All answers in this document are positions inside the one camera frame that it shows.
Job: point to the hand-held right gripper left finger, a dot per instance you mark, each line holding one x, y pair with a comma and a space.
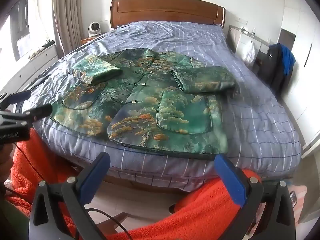
96, 177

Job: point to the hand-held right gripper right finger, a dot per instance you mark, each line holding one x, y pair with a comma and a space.
231, 180

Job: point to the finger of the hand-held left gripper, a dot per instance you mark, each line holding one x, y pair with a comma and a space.
21, 95
41, 110

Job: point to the white drawer cabinet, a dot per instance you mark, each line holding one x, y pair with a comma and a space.
27, 65

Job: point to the orange fleece clothing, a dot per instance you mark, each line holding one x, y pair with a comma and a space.
200, 212

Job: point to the patterned window cushion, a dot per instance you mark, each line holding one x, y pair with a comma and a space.
37, 51

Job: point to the blue checked duvet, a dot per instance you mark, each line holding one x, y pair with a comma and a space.
250, 120

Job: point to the window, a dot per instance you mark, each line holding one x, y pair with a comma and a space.
22, 25

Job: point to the wooden nightstand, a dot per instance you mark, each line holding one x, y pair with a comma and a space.
87, 40

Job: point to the beige curtain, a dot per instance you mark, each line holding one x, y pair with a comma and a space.
67, 15

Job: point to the white desk fan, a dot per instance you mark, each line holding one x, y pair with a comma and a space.
94, 28

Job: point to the black jacket on chair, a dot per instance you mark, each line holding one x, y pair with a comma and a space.
276, 67

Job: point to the white plastic bag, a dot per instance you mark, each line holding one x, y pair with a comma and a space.
249, 52

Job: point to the blue garment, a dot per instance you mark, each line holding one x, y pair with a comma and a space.
287, 57

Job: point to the white desk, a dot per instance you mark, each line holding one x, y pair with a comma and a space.
250, 42

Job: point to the wooden headboard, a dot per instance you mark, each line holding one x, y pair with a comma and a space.
165, 11

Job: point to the white wardrobe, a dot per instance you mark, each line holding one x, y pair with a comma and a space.
300, 30

